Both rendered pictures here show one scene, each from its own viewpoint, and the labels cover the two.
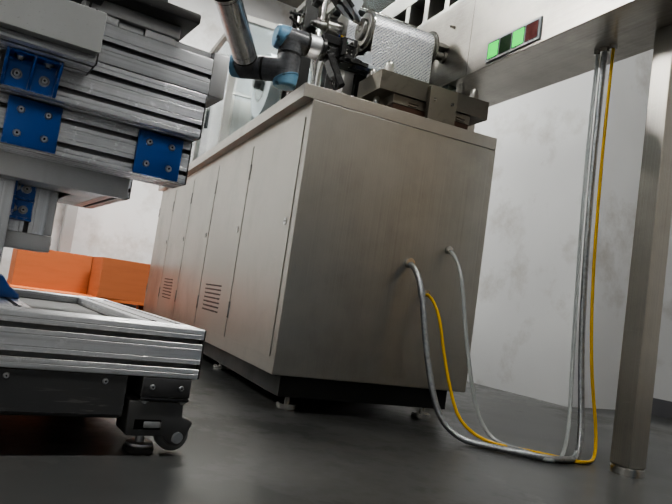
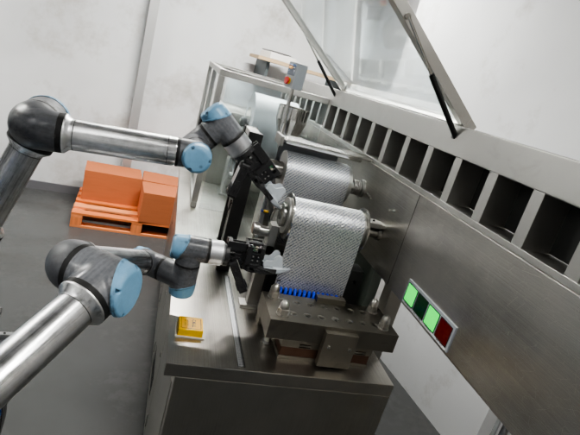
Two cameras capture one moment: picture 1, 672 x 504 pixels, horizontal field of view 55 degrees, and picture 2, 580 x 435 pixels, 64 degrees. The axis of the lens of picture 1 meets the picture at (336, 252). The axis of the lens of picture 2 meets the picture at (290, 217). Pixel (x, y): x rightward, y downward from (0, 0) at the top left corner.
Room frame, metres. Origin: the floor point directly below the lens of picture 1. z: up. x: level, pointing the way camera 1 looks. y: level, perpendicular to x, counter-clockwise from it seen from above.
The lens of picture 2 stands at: (0.74, -0.18, 1.66)
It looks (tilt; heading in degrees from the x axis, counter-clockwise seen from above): 16 degrees down; 7
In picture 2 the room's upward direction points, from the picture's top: 16 degrees clockwise
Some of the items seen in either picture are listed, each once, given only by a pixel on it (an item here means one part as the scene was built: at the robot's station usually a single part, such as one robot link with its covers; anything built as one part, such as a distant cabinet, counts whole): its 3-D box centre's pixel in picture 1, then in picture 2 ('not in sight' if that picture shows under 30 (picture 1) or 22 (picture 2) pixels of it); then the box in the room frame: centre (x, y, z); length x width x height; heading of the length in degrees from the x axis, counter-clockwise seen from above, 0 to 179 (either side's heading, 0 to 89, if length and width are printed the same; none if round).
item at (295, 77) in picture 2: not in sight; (293, 75); (2.64, 0.21, 1.66); 0.07 x 0.07 x 0.10; 42
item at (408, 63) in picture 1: (399, 74); (315, 268); (2.12, -0.13, 1.11); 0.23 x 0.01 x 0.18; 114
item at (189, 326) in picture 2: not in sight; (190, 326); (1.89, 0.16, 0.91); 0.07 x 0.07 x 0.02; 24
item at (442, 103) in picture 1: (441, 106); (337, 349); (1.95, -0.26, 0.97); 0.10 x 0.03 x 0.11; 114
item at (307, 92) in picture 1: (271, 173); (239, 221); (3.00, 0.36, 0.88); 2.52 x 0.66 x 0.04; 24
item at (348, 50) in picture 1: (336, 52); (243, 255); (2.03, 0.09, 1.12); 0.12 x 0.08 x 0.09; 114
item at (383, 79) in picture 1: (423, 101); (326, 321); (2.03, -0.21, 1.00); 0.40 x 0.16 x 0.06; 114
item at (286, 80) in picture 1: (281, 70); (179, 276); (1.97, 0.25, 1.01); 0.11 x 0.08 x 0.11; 82
